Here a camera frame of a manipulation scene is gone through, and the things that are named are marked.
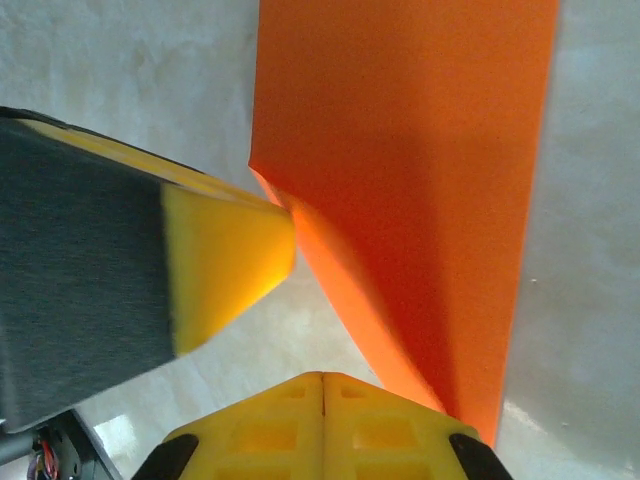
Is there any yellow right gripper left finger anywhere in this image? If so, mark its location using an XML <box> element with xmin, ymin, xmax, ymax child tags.
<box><xmin>132</xmin><ymin>370</ymin><xmax>325</xmax><ymax>480</ymax></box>

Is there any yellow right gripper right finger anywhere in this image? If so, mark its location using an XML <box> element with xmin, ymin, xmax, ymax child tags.
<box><xmin>323</xmin><ymin>372</ymin><xmax>511</xmax><ymax>480</ymax></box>

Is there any orange paper sheet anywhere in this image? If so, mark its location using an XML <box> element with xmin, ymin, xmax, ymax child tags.
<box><xmin>247</xmin><ymin>0</ymin><xmax>559</xmax><ymax>449</ymax></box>

